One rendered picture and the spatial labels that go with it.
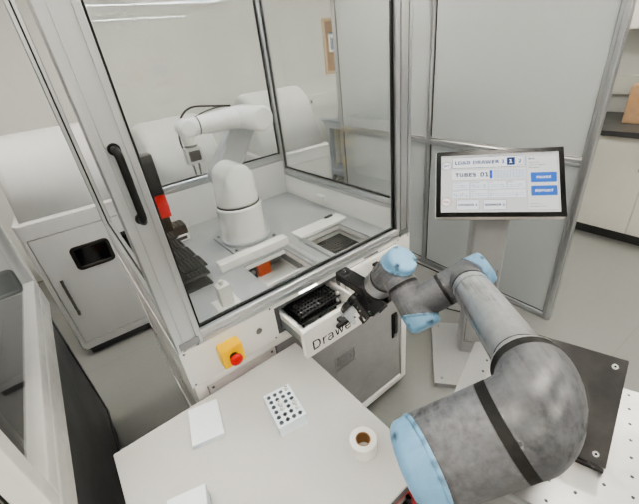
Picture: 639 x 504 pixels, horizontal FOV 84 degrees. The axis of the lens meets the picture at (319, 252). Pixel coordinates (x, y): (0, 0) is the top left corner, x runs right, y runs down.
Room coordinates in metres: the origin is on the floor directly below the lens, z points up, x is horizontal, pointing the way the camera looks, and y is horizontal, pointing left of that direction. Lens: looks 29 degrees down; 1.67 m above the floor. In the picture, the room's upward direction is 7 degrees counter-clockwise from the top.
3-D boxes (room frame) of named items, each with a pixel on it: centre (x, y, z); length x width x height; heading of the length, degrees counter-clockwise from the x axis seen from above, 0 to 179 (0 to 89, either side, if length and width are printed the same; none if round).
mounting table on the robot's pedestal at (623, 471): (0.55, -0.53, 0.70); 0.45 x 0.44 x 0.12; 52
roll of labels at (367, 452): (0.55, -0.05, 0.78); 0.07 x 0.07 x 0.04
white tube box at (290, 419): (0.68, 0.16, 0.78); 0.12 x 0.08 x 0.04; 25
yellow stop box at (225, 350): (0.84, 0.31, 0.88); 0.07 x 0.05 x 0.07; 124
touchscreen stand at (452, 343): (1.47, -0.82, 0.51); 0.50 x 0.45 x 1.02; 163
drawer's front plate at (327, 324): (0.91, -0.03, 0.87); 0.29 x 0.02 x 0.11; 124
